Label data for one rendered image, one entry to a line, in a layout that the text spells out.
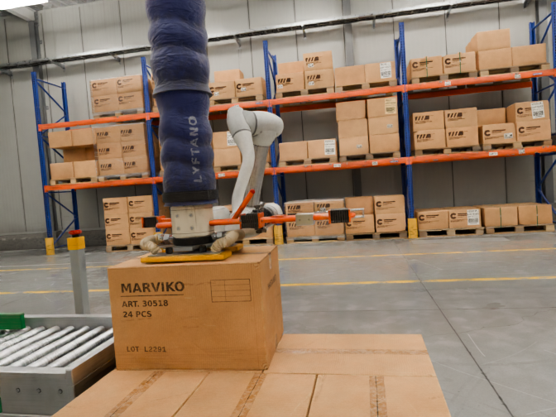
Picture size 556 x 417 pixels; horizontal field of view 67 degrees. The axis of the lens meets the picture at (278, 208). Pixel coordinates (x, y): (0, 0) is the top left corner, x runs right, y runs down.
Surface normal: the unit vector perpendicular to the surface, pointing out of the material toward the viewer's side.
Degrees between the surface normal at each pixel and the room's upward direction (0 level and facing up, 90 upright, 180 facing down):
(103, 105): 92
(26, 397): 90
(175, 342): 90
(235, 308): 90
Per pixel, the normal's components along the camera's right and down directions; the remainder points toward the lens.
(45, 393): -0.20, 0.07
